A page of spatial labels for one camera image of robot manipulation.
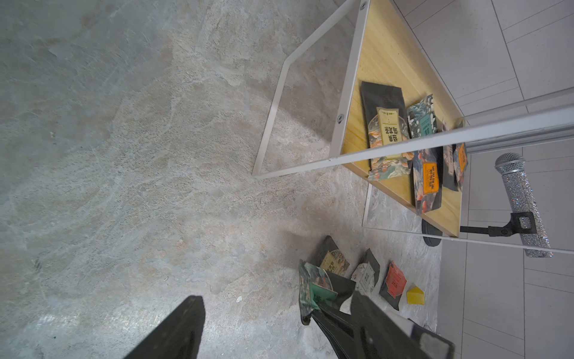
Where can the teal label tea bag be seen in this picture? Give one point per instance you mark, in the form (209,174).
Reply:
(422,119)

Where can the white label tea bag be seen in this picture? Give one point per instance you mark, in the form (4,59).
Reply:
(366,274)

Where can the red tea bag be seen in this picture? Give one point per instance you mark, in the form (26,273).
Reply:
(393,286)

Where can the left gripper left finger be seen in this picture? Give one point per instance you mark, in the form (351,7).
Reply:
(178,335)

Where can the yellow label tea bag floor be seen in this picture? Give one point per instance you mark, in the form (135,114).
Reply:
(329,257)

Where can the green label tea bag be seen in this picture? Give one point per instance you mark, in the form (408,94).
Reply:
(318,287)

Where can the small orange label tea bag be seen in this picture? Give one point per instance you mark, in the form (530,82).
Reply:
(455,162)

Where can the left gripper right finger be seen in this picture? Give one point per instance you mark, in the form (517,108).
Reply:
(381,335)

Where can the yellow label tea bag lower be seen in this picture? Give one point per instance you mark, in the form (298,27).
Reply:
(386,123)

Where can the yellow wedge block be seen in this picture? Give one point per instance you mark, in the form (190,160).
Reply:
(416,296)

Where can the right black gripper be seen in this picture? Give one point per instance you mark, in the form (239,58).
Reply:
(339,331)

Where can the glitter microphone on stand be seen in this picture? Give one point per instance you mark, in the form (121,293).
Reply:
(525,217)

